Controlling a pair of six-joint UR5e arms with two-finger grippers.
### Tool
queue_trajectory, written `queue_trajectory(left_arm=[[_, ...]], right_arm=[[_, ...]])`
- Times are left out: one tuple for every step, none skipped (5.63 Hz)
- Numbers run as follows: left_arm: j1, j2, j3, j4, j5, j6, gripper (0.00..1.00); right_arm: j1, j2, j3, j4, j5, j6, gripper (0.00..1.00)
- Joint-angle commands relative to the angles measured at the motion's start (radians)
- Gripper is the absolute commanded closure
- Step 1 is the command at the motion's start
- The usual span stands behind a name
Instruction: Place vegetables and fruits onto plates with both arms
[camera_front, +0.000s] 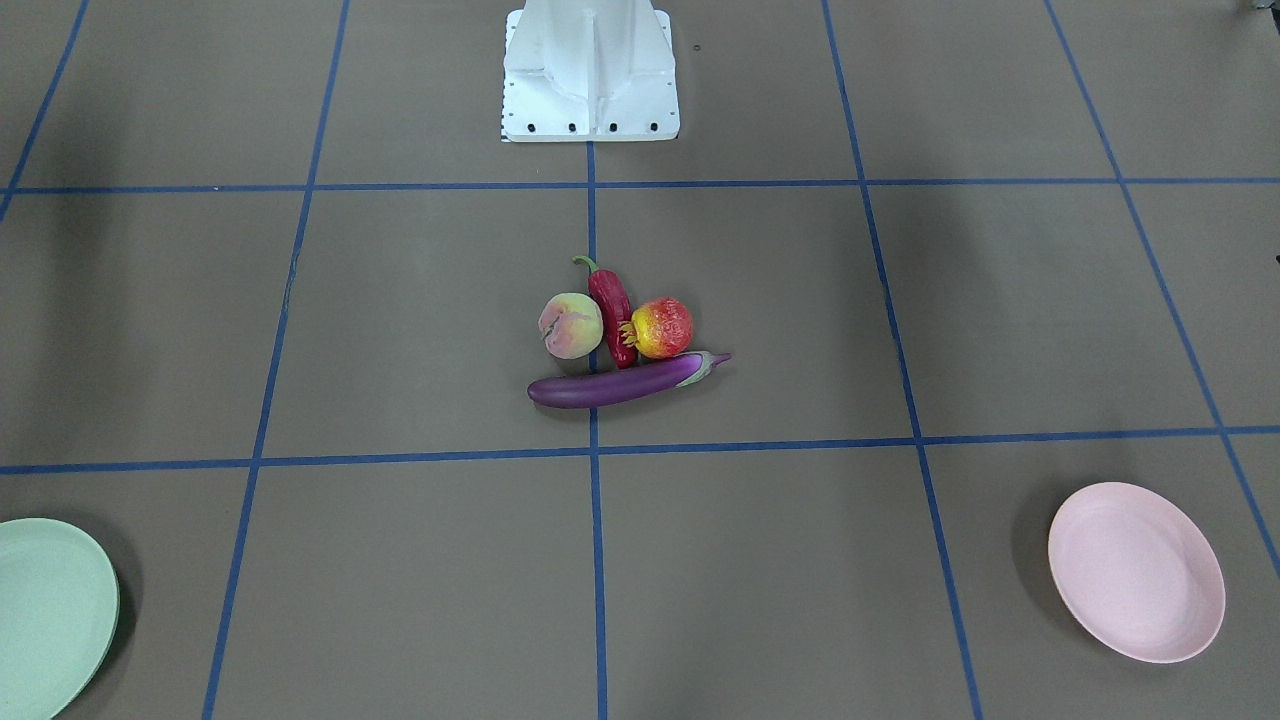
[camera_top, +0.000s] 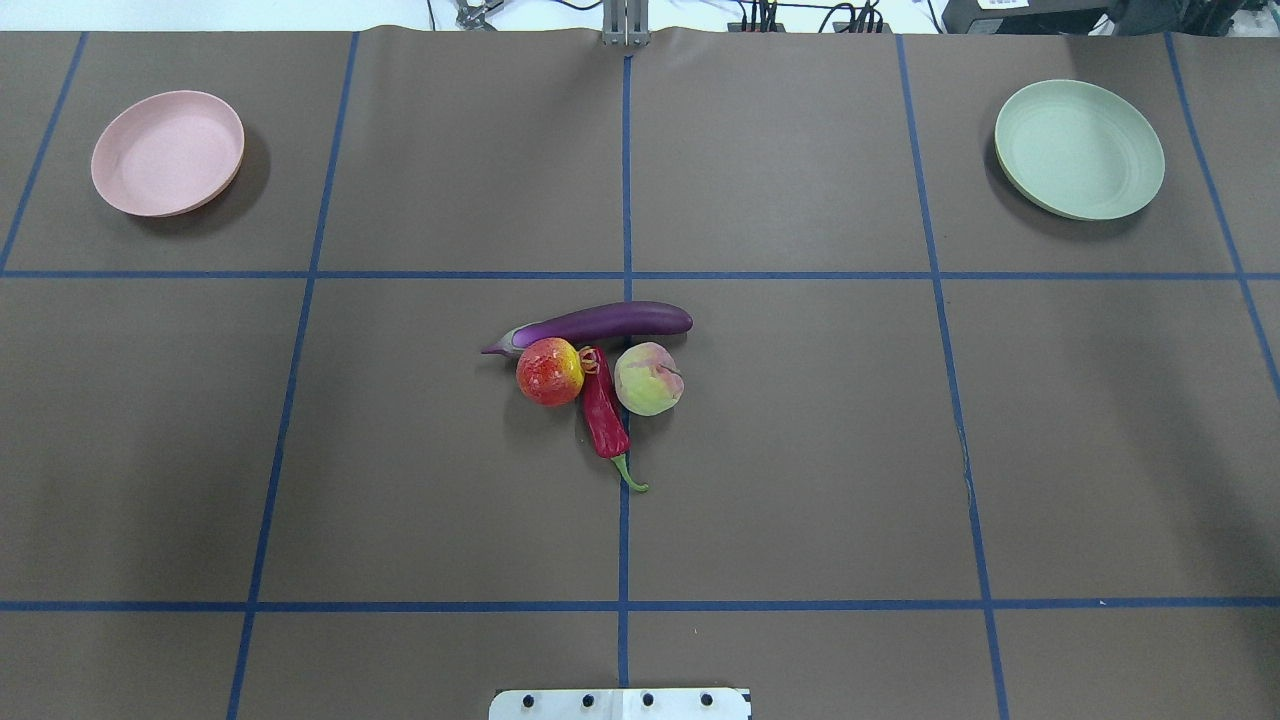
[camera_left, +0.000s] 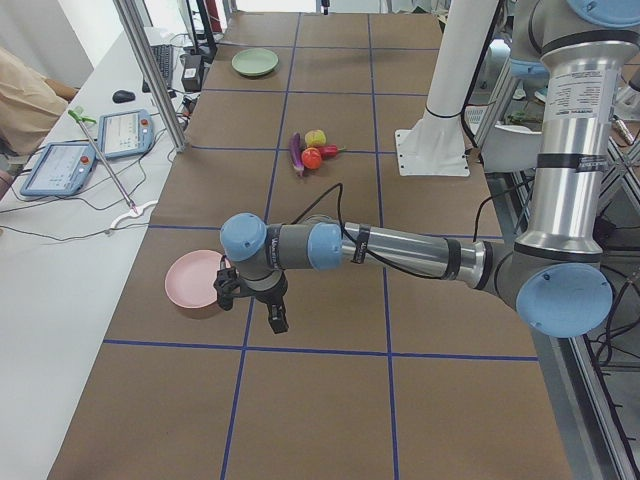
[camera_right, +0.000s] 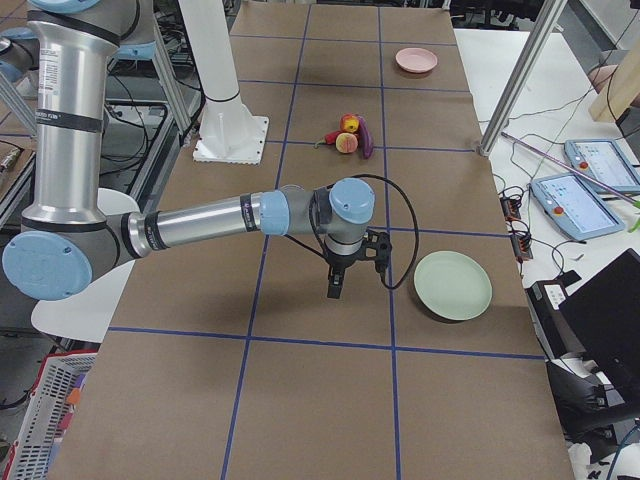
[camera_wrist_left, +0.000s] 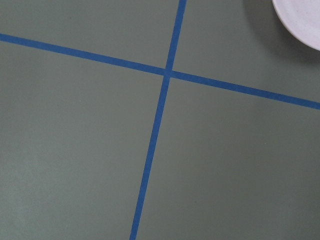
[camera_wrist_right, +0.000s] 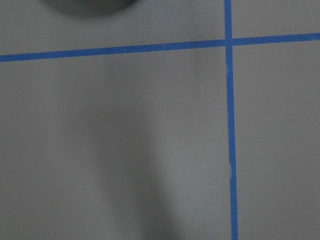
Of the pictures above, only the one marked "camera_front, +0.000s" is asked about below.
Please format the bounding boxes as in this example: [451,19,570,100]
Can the peach fruit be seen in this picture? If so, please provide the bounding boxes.
[538,292,604,360]

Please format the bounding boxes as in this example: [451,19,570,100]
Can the purple eggplant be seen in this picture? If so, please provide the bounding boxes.
[527,351,732,409]

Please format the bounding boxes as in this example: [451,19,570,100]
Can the red chili pepper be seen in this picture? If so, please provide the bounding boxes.
[572,255,637,370]

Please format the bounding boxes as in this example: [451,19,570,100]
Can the pink plate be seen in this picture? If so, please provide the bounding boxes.
[1046,480,1228,664]

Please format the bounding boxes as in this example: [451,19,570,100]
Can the green plate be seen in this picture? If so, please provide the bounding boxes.
[1,518,120,719]

